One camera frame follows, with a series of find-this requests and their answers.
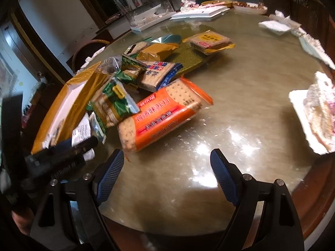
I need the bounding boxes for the green seaweed snack bag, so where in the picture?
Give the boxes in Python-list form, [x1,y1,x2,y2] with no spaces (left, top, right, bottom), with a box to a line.
[87,77,140,128]

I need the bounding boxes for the gold round turntable mat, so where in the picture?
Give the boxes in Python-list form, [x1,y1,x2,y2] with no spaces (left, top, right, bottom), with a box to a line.
[165,42,217,79]

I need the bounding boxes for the white flat foam box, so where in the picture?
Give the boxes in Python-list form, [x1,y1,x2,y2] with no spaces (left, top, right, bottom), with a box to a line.
[171,6,229,20]

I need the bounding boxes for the dark transparent snack bag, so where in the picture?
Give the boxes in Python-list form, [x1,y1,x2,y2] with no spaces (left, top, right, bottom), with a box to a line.
[98,56,122,74]

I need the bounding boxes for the silver turntable centre disc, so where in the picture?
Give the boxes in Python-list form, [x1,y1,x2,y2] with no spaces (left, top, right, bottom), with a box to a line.
[151,34,182,44]

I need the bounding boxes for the yellow egg-yolk cracker pack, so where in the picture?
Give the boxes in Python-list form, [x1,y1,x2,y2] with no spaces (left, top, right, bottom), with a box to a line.
[182,30,235,56]

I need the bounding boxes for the clear plastic cake box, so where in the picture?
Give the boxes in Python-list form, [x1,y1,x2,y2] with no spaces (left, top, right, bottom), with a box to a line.
[114,0,175,32]

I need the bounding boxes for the blue white cracker pack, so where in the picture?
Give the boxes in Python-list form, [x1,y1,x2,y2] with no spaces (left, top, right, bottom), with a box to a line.
[137,61,183,92]

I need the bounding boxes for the green round cracker pack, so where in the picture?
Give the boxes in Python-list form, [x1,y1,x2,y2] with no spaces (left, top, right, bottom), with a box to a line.
[123,41,150,57]

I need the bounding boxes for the orange soda cracker pack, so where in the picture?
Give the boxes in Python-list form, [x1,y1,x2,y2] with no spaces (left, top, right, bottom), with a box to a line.
[117,78,214,152]

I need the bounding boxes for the gold cardboard tray box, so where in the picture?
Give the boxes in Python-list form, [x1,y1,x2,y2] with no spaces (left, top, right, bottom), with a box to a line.
[31,62,110,154]

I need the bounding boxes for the white foil sachet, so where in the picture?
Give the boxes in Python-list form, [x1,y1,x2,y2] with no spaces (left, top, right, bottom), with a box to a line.
[72,113,95,161]

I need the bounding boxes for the round-back wooden chair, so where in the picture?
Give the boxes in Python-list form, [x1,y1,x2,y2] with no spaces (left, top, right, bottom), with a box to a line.
[72,39,110,74]

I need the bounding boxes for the operator left hand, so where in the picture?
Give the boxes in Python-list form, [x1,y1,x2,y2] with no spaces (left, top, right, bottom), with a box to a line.
[11,209,34,236]

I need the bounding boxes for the white plate with food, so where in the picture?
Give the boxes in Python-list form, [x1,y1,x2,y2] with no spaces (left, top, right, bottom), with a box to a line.
[232,1,268,15]

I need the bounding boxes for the white paper plate with cake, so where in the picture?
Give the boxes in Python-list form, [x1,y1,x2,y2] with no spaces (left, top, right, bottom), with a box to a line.
[289,71,334,155]

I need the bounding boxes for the crumpled white tissues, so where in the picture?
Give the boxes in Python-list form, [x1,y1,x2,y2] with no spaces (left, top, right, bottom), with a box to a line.
[258,10,334,70]

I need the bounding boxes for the mustard yellow snack pack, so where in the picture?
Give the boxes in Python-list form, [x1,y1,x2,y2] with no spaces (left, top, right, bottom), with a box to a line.
[136,43,179,61]

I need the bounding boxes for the yellow bowl with food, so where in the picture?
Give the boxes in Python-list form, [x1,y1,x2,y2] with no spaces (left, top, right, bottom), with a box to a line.
[201,0,233,8]

